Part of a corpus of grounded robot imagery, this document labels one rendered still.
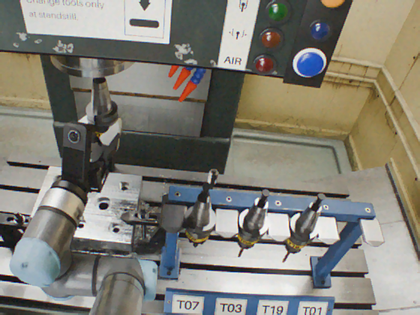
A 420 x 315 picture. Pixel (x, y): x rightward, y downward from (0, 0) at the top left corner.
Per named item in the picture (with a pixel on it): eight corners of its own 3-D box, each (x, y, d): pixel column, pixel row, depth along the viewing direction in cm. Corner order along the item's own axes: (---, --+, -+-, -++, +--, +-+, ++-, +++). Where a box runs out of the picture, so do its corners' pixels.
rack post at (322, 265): (331, 288, 102) (379, 235, 80) (313, 287, 102) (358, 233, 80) (325, 257, 109) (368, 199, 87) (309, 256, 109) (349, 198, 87)
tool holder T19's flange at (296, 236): (313, 220, 81) (316, 214, 79) (316, 244, 77) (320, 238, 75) (286, 218, 81) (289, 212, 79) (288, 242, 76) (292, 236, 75)
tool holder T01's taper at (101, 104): (115, 102, 74) (113, 74, 69) (109, 116, 71) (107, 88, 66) (94, 100, 73) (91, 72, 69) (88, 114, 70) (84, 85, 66)
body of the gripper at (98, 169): (77, 163, 75) (53, 210, 67) (70, 133, 69) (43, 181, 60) (111, 171, 75) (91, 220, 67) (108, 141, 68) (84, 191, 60)
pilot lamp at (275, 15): (286, 25, 36) (292, 4, 34) (265, 21, 36) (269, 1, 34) (286, 22, 36) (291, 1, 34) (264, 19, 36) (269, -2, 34)
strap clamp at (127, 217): (168, 244, 106) (170, 215, 96) (123, 239, 106) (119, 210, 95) (169, 234, 109) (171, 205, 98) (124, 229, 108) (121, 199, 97)
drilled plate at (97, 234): (131, 252, 99) (130, 243, 95) (29, 239, 97) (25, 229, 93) (142, 186, 115) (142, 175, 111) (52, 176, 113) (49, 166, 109)
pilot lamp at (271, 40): (279, 52, 38) (284, 33, 36) (259, 49, 38) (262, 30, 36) (278, 49, 38) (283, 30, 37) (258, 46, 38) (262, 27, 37)
